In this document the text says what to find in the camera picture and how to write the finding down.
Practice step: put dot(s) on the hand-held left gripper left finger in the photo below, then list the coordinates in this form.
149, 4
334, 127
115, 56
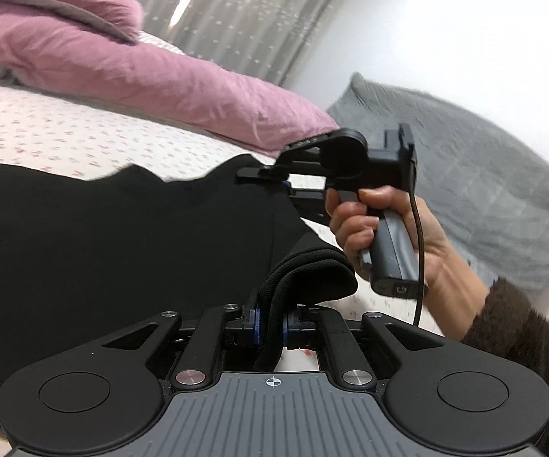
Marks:
254, 320

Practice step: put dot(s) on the grey pillow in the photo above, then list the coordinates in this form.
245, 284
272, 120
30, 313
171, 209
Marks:
474, 162

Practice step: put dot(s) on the person's right hand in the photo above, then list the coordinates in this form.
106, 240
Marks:
427, 243

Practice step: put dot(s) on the grey patterned curtain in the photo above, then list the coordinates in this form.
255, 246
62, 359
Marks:
236, 14

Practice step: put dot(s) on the pink duvet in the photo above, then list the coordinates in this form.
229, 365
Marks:
127, 57

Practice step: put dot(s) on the person's right forearm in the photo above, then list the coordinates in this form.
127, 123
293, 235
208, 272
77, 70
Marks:
503, 333

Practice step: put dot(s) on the floral white bed sheet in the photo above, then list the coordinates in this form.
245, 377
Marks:
41, 128

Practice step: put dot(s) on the black pants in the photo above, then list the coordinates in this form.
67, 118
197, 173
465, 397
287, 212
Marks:
112, 247

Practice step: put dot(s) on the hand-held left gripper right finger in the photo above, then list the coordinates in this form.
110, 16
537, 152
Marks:
288, 327

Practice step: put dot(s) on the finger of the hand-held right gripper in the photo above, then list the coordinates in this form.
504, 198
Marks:
284, 164
310, 202

